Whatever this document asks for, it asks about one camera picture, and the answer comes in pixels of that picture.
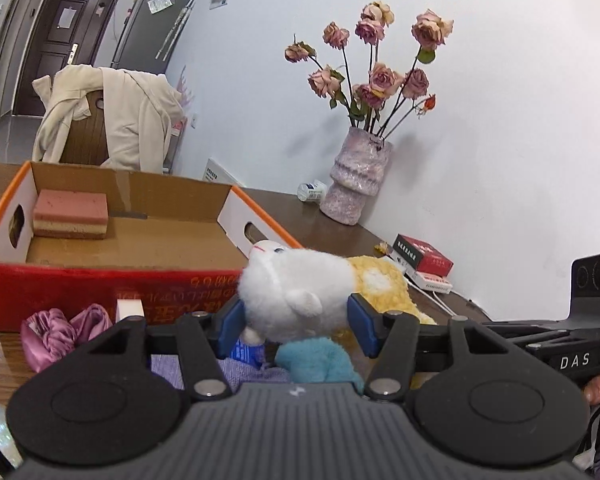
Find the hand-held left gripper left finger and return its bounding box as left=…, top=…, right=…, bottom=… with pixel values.
left=77, top=299, right=246, bottom=402

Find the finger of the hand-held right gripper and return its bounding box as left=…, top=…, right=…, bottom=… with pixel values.
left=477, top=318, right=571, bottom=343

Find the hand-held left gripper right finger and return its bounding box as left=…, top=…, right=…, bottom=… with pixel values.
left=347, top=294, right=526, bottom=403

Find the yellow plush toy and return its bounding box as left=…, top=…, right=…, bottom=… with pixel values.
left=330, top=255, right=437, bottom=356

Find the purple soft cloth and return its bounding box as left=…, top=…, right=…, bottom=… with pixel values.
left=150, top=354, right=294, bottom=392

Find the blue plush toy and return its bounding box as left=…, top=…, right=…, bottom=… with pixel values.
left=274, top=337, right=366, bottom=394

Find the white plush toy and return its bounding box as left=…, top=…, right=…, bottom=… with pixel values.
left=237, top=240, right=354, bottom=346

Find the red cardboard box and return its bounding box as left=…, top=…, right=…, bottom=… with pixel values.
left=0, top=160, right=303, bottom=333

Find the pink satin scrunchie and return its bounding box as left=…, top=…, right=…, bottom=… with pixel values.
left=20, top=303, right=114, bottom=374

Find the person's right hand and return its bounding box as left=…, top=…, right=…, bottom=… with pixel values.
left=582, top=374, right=600, bottom=406

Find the blue white packet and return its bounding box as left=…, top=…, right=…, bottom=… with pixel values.
left=230, top=337, right=267, bottom=369

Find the white power strip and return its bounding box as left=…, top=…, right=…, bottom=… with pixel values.
left=411, top=270, right=454, bottom=294

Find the red white carton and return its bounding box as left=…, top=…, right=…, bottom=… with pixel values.
left=392, top=234, right=454, bottom=276

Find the white foam block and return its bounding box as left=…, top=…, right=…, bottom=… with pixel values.
left=116, top=298, right=145, bottom=321

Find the small white bottle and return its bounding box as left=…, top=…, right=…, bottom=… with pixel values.
left=297, top=180, right=329, bottom=204

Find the pink speckled vase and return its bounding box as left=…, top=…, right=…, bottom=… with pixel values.
left=320, top=127, right=394, bottom=226

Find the white card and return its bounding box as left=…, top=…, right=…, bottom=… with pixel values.
left=203, top=158, right=241, bottom=186

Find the pink layered sponge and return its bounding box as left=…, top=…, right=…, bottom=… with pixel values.
left=31, top=189, right=111, bottom=240

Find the beige coat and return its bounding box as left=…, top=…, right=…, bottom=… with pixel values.
left=32, top=64, right=186, bottom=174

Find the wooden chair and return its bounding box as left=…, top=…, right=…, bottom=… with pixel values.
left=60, top=88, right=112, bottom=166

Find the bunch of dried pink roses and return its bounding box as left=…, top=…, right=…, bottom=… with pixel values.
left=284, top=1, right=455, bottom=142

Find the grey refrigerator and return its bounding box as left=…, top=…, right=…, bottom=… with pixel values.
left=110, top=0, right=197, bottom=77

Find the clear folded umbrella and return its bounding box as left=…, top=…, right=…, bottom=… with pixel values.
left=154, top=0, right=197, bottom=60

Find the dark brown door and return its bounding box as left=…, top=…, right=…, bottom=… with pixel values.
left=13, top=0, right=125, bottom=117

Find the white paper notice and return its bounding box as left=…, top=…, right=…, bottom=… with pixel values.
left=55, top=0, right=87, bottom=30

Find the white cable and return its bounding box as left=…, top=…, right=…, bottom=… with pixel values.
left=405, top=266, right=482, bottom=322

